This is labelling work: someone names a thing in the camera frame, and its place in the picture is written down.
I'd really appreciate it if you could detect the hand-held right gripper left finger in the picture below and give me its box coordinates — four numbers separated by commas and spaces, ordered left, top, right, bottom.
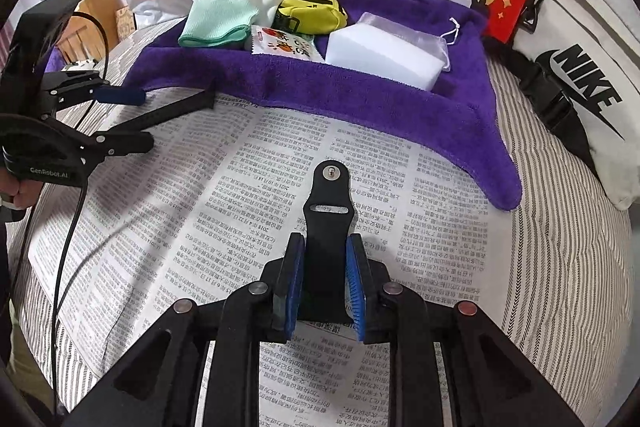
62, 232, 307, 427

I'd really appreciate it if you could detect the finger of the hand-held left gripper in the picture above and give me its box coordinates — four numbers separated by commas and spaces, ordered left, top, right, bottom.
41, 68, 147, 111
79, 91, 217, 168

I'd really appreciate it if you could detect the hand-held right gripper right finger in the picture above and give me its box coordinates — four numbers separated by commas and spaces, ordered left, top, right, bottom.
345, 233, 596, 427

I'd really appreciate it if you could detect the black watch strap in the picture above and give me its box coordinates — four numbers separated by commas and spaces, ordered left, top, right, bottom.
296, 159, 358, 323

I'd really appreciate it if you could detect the white glove green cuff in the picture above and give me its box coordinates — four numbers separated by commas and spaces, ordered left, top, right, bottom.
178, 0, 283, 48

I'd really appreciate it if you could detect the white snack packet orange print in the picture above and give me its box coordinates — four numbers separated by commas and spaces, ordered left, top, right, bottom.
248, 25, 326, 64

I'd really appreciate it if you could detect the yellow zip pouch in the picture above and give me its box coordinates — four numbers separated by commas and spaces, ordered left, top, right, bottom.
272, 0, 348, 35

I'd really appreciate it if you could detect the purple towel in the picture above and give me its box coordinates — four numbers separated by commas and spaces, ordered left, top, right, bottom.
122, 0, 523, 212

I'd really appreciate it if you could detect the white foam sponge block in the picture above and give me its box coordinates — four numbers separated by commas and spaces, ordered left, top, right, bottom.
325, 17, 448, 94

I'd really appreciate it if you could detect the person's left hand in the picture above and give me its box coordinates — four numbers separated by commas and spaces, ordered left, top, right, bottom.
0, 169, 45, 210

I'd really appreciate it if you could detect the wooden furniture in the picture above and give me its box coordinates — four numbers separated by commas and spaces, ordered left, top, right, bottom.
57, 0, 136, 62

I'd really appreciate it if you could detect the newspaper sheet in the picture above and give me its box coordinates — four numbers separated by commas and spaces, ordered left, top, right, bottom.
27, 89, 506, 427

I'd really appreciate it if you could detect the sheer mesh drawstring pouch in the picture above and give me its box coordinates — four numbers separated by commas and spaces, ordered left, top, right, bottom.
357, 12, 461, 72

